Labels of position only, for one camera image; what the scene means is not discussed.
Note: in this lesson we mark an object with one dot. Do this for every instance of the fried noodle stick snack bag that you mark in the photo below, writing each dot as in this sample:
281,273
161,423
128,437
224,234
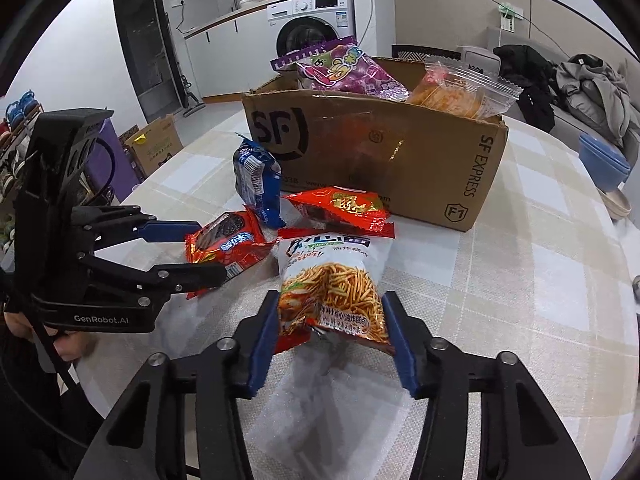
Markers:
329,283

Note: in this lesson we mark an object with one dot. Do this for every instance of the grey jacket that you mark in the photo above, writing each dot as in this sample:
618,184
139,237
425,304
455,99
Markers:
598,96

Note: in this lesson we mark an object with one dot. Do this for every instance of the white kitchen cabinets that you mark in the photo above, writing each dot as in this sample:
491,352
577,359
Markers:
234,56

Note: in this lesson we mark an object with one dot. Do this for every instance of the SF cardboard box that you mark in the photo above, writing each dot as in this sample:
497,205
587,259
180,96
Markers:
424,164

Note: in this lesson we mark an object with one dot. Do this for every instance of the small red snack pack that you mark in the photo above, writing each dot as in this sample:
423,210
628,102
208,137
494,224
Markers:
339,210

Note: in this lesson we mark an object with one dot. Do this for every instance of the person's left hand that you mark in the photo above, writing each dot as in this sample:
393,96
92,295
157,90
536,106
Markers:
71,346

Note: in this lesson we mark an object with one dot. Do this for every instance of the black jacket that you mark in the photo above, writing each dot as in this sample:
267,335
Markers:
528,69

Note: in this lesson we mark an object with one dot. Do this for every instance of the blue Oreo cookie pack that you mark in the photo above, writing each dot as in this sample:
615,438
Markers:
258,182

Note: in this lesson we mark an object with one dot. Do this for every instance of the purple grape candy bag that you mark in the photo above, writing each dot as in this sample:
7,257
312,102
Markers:
340,65

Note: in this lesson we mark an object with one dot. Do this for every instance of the purple trash bag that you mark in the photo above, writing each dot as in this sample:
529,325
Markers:
99,165

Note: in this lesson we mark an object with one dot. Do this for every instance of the orange bread clear bag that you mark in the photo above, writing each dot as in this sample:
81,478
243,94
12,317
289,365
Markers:
453,87

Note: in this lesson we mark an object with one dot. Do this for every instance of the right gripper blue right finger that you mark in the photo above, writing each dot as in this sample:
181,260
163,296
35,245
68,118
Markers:
521,436

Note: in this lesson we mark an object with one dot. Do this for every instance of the small cardboard box on floor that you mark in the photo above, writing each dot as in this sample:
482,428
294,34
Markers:
154,144

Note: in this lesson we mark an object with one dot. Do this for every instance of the red Oreo pack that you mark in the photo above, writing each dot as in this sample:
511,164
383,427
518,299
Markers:
234,239

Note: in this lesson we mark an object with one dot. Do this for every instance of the grey sofa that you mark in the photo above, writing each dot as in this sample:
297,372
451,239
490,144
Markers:
567,127

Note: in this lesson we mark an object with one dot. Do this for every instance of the beige plates stack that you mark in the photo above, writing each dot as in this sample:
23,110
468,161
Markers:
616,204

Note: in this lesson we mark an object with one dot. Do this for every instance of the white washing machine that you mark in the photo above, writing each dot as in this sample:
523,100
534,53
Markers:
298,24

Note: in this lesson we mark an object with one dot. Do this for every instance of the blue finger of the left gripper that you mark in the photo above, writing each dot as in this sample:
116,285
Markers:
185,279
164,231

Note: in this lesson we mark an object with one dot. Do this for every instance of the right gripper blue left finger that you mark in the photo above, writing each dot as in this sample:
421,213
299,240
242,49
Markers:
179,417

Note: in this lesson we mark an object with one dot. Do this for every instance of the blue bowls stack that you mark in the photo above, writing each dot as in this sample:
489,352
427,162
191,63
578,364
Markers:
606,167

